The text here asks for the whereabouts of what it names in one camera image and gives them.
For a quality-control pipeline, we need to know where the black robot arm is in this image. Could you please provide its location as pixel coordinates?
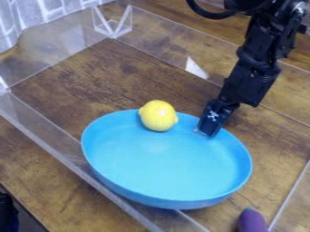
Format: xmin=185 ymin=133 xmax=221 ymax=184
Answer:
xmin=187 ymin=0 xmax=309 ymax=137

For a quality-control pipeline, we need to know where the white patterned curtain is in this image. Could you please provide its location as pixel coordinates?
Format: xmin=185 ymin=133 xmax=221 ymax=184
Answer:
xmin=0 ymin=0 xmax=115 ymax=53

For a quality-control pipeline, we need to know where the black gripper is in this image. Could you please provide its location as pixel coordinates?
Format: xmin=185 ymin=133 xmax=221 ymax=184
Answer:
xmin=198 ymin=46 xmax=281 ymax=137

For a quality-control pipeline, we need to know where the clear acrylic enclosure wall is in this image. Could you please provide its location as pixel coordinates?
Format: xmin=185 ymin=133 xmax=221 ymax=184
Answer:
xmin=0 ymin=3 xmax=310 ymax=232

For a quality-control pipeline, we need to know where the black bar in background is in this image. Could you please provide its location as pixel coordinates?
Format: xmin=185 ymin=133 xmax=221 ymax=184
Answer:
xmin=298 ymin=24 xmax=308 ymax=34

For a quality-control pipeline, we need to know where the purple toy eggplant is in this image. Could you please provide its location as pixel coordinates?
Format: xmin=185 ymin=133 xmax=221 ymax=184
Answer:
xmin=238 ymin=208 xmax=269 ymax=232

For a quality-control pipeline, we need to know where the blue round plate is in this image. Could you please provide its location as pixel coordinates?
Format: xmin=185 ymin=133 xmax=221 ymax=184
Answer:
xmin=82 ymin=110 xmax=253 ymax=209

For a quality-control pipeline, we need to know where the black cable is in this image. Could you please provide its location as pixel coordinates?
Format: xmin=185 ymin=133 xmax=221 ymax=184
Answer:
xmin=186 ymin=0 xmax=243 ymax=21

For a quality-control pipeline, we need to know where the yellow toy lemon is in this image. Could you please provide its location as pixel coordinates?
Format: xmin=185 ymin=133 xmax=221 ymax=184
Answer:
xmin=138 ymin=100 xmax=178 ymax=132

